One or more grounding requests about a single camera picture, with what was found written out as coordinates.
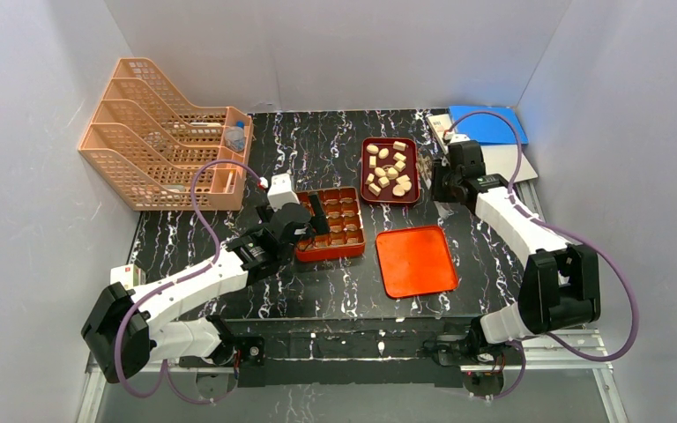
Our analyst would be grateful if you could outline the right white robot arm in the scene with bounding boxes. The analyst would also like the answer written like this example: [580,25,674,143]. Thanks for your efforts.
[432,141,601,356]

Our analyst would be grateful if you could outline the orange box lid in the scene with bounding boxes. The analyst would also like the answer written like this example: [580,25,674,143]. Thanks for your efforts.
[376,226,459,299]

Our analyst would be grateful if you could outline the round white chocolate piece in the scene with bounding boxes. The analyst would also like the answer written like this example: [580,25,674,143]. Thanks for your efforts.
[392,184,406,197]

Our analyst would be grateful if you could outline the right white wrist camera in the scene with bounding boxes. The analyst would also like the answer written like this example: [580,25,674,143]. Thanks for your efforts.
[443,131,471,146]

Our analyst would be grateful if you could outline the blue folder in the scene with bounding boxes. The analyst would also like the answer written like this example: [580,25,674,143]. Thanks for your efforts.
[449,105,529,145]

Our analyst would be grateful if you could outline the aluminium base frame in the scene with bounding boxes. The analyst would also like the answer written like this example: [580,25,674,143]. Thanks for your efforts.
[75,181,629,423]

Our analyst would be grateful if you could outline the square white chocolate piece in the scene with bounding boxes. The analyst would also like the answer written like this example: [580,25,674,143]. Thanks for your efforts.
[368,183,382,197]

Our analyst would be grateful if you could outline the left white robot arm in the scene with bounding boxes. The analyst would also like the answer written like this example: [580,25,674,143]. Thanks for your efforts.
[81,192,329,383]

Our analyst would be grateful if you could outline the white board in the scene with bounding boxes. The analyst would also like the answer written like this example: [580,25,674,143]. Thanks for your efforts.
[426,113,539,182]

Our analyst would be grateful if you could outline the small bottle with blue cap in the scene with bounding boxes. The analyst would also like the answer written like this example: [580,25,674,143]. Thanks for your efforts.
[223,121,246,153]

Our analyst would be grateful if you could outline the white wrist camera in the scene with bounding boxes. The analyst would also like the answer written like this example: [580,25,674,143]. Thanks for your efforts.
[443,131,471,146]
[267,173,300,211]

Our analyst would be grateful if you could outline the peach plastic file rack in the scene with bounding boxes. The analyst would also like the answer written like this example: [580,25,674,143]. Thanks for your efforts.
[78,57,254,211]

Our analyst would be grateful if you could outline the orange chocolate box with tray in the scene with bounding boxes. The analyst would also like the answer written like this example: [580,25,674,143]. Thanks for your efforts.
[295,187,366,263]

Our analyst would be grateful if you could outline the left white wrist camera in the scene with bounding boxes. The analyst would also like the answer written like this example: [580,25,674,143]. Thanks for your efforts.
[267,173,300,211]

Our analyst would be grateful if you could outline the small white red box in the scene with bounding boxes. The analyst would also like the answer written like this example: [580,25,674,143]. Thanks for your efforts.
[110,264,145,290]

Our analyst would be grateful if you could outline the dark red chocolate tray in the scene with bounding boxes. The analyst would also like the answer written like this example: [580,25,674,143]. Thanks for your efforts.
[361,137,420,206]

